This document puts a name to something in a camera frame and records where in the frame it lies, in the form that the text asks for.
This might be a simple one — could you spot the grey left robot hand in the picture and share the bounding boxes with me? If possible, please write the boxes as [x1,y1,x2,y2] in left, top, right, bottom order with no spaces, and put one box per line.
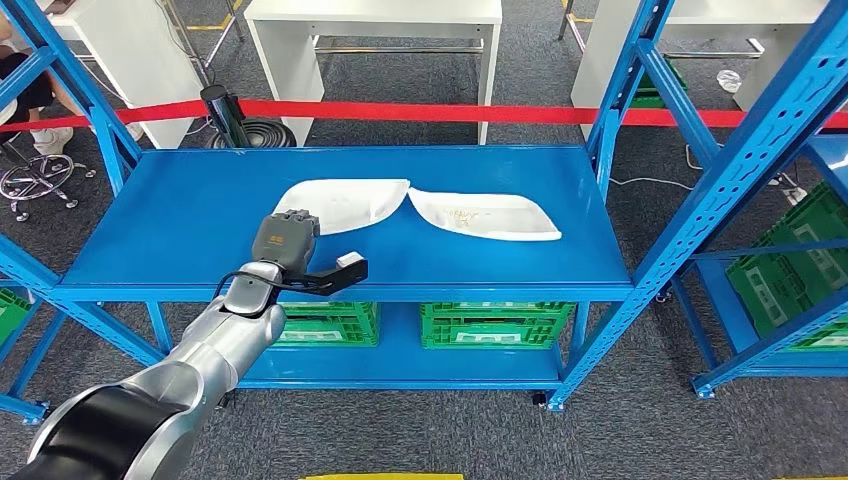
[251,209,321,276]

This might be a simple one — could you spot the plain white plastic part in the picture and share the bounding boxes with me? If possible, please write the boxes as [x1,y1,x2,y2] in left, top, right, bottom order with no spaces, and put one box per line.
[273,178,412,237]

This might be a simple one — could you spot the white plastic part with writing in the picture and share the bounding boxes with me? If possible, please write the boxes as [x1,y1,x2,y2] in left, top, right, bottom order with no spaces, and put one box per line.
[407,186,564,242]

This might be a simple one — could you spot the blue metal shelf rack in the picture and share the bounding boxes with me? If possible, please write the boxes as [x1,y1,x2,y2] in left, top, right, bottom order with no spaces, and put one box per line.
[672,135,848,400]
[0,278,71,425]
[0,0,848,413]

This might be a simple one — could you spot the green plastic crate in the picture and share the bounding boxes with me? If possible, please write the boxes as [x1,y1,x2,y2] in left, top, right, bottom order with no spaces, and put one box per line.
[420,301,576,350]
[274,301,381,347]
[629,69,687,111]
[723,182,848,352]
[0,286,33,346]

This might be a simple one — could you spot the red barrier belt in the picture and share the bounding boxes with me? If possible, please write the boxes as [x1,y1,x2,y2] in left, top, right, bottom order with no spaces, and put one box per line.
[0,97,848,132]

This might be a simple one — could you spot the white table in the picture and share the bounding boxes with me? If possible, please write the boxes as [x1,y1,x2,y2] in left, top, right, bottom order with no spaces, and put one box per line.
[243,0,503,147]
[49,0,207,150]
[569,0,833,140]

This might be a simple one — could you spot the office chair chrome base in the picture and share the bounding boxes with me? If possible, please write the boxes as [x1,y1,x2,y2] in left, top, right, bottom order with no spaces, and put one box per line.
[0,152,97,223]

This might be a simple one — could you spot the person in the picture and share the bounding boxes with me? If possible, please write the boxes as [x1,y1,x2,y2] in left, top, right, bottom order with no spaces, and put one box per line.
[0,13,144,157]

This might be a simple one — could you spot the chrome tube bar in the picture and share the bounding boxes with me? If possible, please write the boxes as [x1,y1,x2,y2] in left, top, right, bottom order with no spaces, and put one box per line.
[662,39,763,62]

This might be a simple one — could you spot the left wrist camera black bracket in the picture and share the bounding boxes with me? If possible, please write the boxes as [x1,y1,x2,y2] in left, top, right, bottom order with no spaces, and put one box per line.
[274,251,370,297]

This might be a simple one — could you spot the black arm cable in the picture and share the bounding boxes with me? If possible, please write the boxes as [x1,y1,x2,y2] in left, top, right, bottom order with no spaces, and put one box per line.
[211,266,314,314]

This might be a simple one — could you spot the black stanchion post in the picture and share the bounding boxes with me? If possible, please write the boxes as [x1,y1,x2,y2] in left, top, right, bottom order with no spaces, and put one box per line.
[200,84,298,150]

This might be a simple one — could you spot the grey metal frame legs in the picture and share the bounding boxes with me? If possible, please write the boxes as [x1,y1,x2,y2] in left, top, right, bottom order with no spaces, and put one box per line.
[158,0,245,87]
[556,0,594,54]

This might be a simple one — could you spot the white floor cable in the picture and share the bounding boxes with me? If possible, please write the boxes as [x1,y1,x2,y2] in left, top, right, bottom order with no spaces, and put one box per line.
[609,144,707,193]

